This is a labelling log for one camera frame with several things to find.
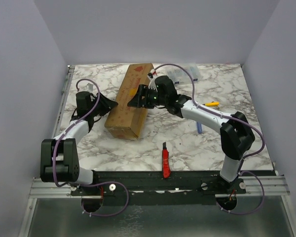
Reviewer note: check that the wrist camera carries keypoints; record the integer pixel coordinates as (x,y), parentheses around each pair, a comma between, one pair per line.
(152,75)
(89,88)

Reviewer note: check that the black mounting rail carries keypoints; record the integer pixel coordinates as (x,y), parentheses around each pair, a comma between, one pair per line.
(115,197)

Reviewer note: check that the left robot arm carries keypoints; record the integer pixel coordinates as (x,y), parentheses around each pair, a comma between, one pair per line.
(59,157)

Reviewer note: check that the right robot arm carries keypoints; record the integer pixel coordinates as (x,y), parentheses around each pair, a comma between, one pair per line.
(234,130)

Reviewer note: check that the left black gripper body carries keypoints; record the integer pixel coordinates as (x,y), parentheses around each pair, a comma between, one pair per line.
(95,105)

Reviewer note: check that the aluminium frame rail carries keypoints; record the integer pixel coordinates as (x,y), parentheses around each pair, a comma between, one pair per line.
(206,182)

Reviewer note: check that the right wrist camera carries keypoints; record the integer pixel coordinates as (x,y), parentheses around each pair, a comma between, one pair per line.
(152,75)

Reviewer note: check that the clear plastic screw organizer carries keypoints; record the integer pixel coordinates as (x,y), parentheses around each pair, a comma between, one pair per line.
(180,77)

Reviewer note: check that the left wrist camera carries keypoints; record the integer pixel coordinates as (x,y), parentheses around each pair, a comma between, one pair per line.
(89,88)

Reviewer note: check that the blue red screwdriver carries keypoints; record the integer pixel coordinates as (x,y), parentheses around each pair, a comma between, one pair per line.
(199,128)

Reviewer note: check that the red utility knife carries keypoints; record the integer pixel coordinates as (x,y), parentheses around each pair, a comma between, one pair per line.
(165,162)

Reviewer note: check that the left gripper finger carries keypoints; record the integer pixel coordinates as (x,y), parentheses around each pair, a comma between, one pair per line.
(99,114)
(105,105)

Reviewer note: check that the yellow handled screwdriver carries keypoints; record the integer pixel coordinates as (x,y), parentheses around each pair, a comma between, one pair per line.
(212,104)

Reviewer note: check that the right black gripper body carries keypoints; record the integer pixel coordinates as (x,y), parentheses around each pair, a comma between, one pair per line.
(142,96)

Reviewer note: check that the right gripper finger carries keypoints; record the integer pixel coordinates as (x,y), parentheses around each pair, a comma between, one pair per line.
(136,101)
(142,89)

